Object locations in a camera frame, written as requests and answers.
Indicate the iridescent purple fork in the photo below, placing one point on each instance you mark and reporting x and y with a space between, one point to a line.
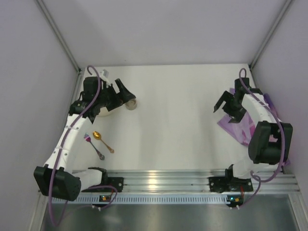
88 139

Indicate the cream round plate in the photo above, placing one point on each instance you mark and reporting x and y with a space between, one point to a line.
104 112

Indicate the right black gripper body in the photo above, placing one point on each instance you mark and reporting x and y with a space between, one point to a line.
232 106

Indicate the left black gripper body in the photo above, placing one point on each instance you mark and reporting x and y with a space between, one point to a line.
115 95

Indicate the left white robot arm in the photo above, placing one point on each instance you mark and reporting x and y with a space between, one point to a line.
56 178

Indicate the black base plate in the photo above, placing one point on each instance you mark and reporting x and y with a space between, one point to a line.
221 184
116 182

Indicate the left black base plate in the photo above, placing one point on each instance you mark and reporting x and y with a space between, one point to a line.
116 182

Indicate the purple Elsa placemat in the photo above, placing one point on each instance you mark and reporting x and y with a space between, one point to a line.
267 138

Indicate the small beige cup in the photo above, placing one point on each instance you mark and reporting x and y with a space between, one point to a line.
131 104

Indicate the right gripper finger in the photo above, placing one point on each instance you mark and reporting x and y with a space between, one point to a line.
236 116
225 97

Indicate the aluminium mounting rail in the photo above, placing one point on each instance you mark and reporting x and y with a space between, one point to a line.
192 181

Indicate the perforated cable duct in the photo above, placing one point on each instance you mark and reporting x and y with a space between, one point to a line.
158 199

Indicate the gold spoon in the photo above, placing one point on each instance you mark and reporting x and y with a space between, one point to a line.
98 136

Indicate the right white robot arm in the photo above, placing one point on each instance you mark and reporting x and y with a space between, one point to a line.
261 174

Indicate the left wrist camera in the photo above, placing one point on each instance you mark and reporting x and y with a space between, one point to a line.
104 73

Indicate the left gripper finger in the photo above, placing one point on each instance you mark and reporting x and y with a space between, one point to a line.
126 95
120 86

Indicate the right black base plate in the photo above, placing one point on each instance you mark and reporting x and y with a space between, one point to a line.
221 184

